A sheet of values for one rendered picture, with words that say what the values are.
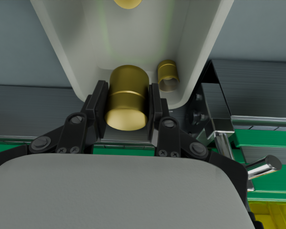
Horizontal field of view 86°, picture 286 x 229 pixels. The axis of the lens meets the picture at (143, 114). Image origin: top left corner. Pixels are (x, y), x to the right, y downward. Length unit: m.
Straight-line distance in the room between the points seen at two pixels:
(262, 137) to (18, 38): 0.41
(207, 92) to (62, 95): 0.29
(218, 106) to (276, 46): 0.16
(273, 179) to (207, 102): 0.12
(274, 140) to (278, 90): 0.08
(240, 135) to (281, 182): 0.07
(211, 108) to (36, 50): 0.31
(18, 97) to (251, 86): 0.44
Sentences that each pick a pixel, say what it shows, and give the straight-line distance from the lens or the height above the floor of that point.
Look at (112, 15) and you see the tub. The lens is 0.25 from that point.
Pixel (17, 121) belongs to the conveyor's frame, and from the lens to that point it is 0.38.
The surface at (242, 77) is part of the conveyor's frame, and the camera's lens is 0.30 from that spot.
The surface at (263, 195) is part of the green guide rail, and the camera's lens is 0.33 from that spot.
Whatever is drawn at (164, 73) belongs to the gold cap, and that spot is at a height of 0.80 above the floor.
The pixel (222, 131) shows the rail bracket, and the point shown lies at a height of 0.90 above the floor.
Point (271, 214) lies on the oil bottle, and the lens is 0.37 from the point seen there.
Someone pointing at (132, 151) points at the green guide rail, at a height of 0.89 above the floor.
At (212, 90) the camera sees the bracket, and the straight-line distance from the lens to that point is 0.26.
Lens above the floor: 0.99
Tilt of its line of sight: 34 degrees down
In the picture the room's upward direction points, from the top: 178 degrees counter-clockwise
